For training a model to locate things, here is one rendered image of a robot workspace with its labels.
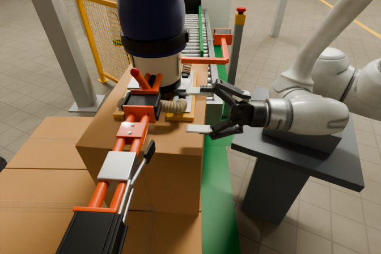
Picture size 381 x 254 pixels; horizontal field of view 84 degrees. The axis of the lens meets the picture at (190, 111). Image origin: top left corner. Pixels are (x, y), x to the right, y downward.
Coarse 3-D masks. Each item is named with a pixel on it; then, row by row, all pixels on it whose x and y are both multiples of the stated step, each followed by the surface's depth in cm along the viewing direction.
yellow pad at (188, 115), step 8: (192, 72) 97; (192, 80) 92; (176, 96) 82; (184, 96) 79; (192, 96) 83; (192, 104) 79; (168, 112) 76; (184, 112) 76; (192, 112) 76; (176, 120) 75; (184, 120) 75; (192, 120) 75
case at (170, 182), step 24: (120, 96) 87; (168, 96) 86; (96, 120) 76; (120, 120) 75; (168, 120) 75; (96, 144) 67; (144, 144) 67; (168, 144) 67; (192, 144) 67; (96, 168) 73; (144, 168) 70; (168, 168) 69; (192, 168) 68; (144, 192) 81; (168, 192) 79; (192, 192) 77
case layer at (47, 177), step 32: (64, 128) 129; (32, 160) 111; (64, 160) 111; (0, 192) 97; (32, 192) 97; (64, 192) 97; (0, 224) 87; (32, 224) 87; (64, 224) 87; (128, 224) 87; (160, 224) 87; (192, 224) 87
